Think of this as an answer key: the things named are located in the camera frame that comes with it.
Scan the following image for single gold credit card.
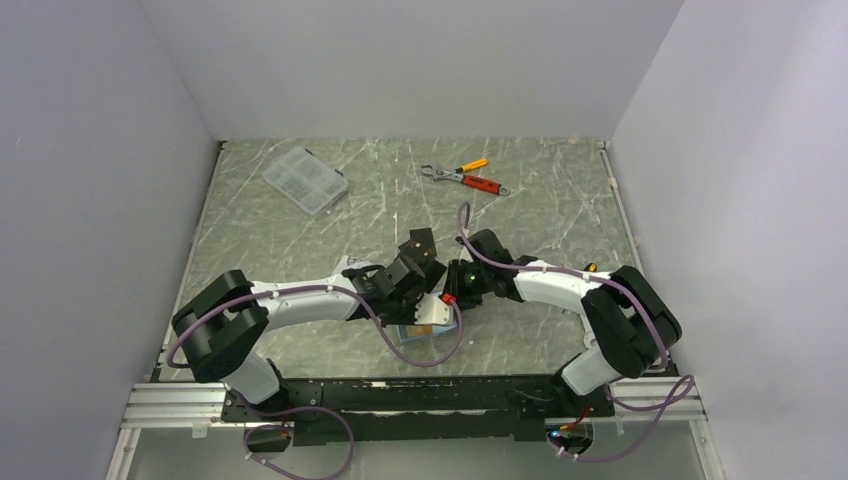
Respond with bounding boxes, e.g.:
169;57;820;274
407;325;432;337

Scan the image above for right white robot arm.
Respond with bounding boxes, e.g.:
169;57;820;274
457;229;682;415

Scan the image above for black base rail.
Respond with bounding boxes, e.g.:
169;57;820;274
221;374;614;446

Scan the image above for silver credit cards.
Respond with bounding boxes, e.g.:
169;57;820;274
331;255;371;278

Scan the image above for grey card holder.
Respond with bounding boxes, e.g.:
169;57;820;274
396;324;457;344

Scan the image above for red adjustable wrench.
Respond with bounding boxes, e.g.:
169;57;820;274
432;171;511;196

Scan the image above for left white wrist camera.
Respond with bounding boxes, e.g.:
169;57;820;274
414;293;455;327

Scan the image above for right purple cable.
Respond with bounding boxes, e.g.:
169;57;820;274
455;201;696;464

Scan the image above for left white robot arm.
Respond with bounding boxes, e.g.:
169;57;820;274
167;254;454;420

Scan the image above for orange handled pliers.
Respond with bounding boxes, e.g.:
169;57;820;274
420;158;488;182

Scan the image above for black card wallet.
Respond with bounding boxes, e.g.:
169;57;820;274
398;227;447;278

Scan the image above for clear plastic organizer box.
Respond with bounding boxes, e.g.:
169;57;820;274
262;147;349;216

